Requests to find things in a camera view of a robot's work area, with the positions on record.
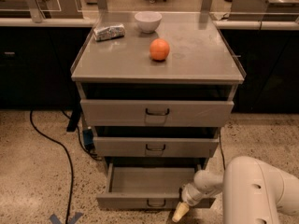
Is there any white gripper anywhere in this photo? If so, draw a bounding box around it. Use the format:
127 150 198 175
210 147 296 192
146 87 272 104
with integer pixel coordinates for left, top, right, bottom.
172 184 206 223

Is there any grey bottom drawer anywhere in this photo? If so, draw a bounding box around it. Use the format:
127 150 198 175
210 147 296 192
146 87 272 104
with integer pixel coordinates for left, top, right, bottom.
96 162 217 211

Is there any grey drawer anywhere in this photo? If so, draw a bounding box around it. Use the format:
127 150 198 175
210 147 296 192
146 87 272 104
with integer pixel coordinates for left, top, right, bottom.
80 99 234 127
96 162 217 211
93 137 219 158

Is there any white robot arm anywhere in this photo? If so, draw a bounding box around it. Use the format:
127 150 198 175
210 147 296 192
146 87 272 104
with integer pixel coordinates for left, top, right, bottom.
172 156 299 224

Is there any grey middle drawer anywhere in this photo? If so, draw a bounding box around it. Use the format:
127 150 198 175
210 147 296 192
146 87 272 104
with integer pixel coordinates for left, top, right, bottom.
93 137 219 158

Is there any grey drawer cabinet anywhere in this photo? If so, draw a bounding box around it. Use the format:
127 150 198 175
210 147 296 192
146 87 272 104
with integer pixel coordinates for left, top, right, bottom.
70 10 247 173

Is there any grey top drawer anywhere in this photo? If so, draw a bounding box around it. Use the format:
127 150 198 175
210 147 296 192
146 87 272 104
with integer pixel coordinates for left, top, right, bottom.
80 99 234 127

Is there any blue power adapter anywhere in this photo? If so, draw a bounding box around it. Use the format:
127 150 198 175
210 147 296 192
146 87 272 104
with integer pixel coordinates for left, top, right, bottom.
82 129 94 150

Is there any orange fruit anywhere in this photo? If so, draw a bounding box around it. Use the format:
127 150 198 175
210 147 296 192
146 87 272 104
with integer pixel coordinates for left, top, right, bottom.
149 38 170 61

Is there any white bowl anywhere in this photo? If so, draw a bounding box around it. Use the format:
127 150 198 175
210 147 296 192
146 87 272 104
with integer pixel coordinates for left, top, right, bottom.
135 11 162 33

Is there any silver snack bag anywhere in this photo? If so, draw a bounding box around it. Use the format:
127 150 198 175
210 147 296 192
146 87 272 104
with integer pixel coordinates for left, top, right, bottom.
93 24 125 41

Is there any black cable right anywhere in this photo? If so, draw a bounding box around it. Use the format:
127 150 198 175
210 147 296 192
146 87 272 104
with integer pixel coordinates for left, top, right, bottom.
218 133 226 172

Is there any black cable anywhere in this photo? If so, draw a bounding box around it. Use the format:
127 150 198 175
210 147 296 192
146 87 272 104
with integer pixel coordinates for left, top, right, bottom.
29 109 76 224
218 133 226 172

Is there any black cable left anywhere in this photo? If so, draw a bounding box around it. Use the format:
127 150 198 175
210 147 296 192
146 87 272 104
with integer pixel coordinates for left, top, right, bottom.
29 109 76 224

